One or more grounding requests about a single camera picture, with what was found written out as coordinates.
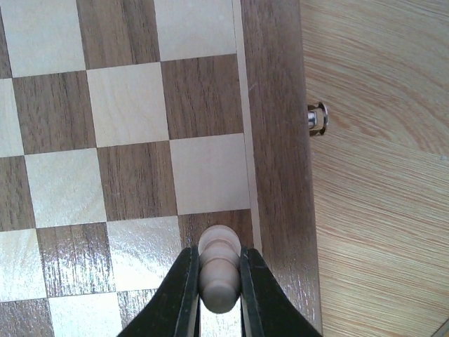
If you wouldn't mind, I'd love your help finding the white pawn chess piece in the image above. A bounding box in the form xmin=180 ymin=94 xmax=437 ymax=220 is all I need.
xmin=198 ymin=225 xmax=241 ymax=314

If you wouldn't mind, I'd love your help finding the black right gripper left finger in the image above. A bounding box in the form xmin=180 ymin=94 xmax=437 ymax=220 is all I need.
xmin=121 ymin=246 xmax=200 ymax=337

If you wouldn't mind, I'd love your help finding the wooden chess board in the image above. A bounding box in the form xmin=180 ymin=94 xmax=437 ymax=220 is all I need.
xmin=1 ymin=1 xmax=323 ymax=336

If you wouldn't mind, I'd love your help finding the metal board clasp knob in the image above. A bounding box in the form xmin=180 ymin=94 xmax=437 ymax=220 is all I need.
xmin=307 ymin=102 xmax=329 ymax=137

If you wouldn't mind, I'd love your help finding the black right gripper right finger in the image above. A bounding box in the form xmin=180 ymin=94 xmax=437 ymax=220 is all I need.
xmin=240 ymin=246 xmax=321 ymax=337

